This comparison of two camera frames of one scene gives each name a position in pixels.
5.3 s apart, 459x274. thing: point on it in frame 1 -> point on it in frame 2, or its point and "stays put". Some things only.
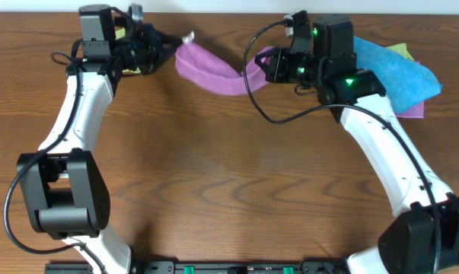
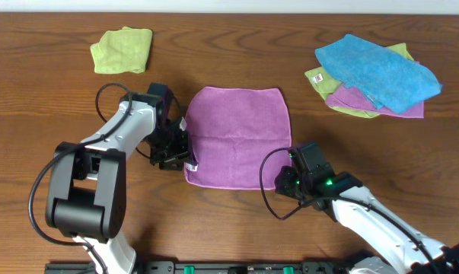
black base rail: x=208 y=266 stays put
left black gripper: x=153 y=49 -> x=176 y=148
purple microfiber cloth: x=208 y=71 -> x=240 y=137
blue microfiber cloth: x=406 y=83 stays put
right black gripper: x=272 y=65 -> x=286 y=181
